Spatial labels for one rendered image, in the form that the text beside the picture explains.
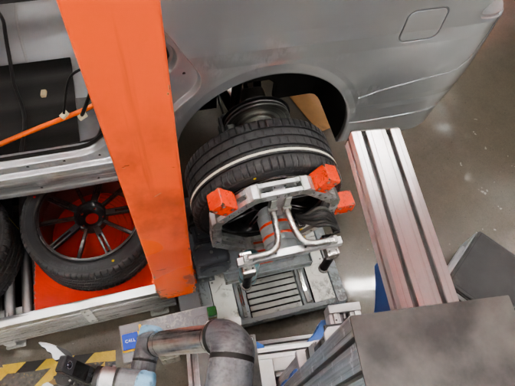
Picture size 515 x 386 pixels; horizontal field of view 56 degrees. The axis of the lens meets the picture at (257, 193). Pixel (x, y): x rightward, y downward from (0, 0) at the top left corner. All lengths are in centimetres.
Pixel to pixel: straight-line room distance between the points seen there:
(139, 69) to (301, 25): 89
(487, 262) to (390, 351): 221
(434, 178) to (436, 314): 272
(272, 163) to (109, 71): 97
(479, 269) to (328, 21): 165
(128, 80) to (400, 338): 67
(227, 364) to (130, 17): 82
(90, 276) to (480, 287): 196
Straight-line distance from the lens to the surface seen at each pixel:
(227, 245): 214
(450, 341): 76
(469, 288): 280
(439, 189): 342
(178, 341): 144
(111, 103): 104
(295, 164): 183
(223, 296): 274
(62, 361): 145
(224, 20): 165
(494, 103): 407
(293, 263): 276
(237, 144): 187
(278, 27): 172
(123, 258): 239
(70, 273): 242
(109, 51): 94
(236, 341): 127
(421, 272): 78
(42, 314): 252
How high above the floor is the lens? 270
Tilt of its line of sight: 61 degrees down
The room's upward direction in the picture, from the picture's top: 9 degrees clockwise
